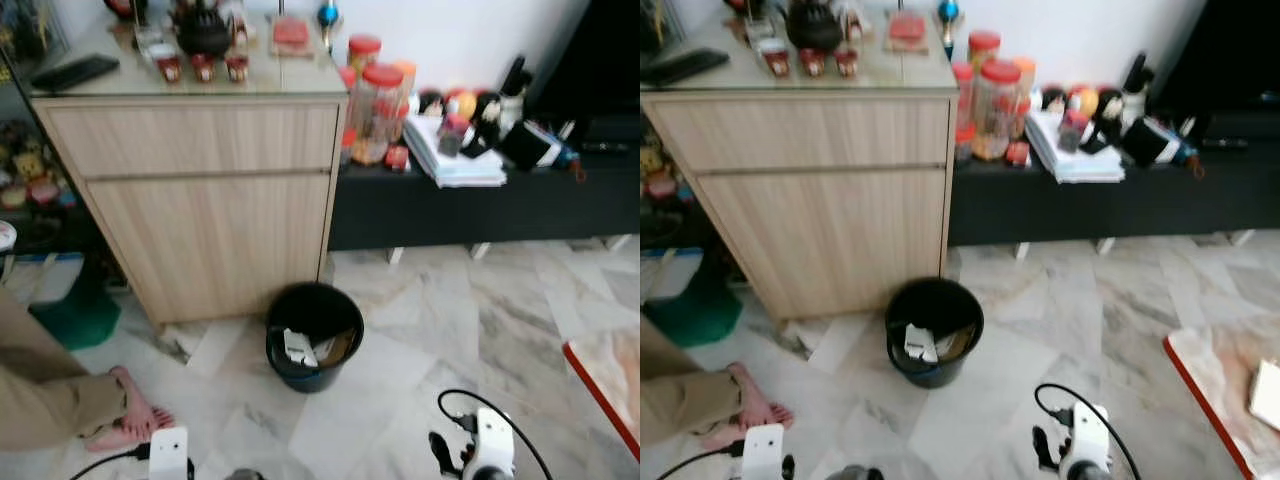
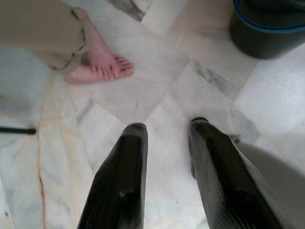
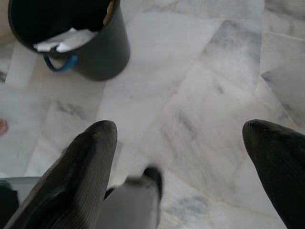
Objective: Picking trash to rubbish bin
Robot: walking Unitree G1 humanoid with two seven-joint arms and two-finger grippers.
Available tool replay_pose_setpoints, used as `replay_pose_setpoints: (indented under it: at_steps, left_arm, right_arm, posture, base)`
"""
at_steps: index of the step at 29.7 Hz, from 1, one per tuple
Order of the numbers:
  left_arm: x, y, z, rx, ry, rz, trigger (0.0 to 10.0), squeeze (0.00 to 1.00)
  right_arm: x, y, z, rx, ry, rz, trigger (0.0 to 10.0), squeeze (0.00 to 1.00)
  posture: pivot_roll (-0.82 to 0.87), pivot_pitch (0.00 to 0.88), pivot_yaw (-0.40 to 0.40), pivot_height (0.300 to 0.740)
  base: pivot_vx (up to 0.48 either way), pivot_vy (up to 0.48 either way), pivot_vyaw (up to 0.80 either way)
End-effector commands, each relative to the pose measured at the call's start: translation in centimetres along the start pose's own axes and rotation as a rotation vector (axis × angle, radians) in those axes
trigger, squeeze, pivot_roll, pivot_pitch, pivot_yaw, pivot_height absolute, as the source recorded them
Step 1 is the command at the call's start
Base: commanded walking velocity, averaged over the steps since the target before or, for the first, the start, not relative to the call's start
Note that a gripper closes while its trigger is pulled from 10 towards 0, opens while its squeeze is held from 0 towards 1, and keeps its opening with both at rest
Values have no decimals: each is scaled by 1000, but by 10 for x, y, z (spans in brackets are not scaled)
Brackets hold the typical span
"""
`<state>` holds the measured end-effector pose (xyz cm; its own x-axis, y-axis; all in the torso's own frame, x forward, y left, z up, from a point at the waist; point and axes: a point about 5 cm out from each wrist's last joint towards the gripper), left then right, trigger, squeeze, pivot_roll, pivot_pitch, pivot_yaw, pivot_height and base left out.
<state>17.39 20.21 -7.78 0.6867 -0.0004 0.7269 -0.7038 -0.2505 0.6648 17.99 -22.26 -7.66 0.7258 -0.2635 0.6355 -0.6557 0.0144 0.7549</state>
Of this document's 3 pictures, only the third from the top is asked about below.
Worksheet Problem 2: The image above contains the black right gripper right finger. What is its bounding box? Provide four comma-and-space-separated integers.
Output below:
242, 119, 305, 229

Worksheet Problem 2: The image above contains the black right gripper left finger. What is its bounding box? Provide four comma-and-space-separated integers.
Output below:
3, 120, 119, 229

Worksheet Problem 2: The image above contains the grey robot leg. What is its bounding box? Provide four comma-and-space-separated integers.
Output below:
102, 167, 164, 229

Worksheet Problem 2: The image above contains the person's bare foot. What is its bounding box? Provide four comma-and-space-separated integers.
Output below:
0, 118, 9, 137

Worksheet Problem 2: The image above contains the white crumpled paper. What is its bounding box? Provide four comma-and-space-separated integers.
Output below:
33, 32, 61, 52
56, 27, 99, 53

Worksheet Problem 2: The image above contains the brown cardboard piece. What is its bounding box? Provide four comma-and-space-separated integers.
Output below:
102, 0, 118, 26

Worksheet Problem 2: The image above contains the black bin with blue handle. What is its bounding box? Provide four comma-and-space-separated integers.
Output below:
7, 0, 131, 82

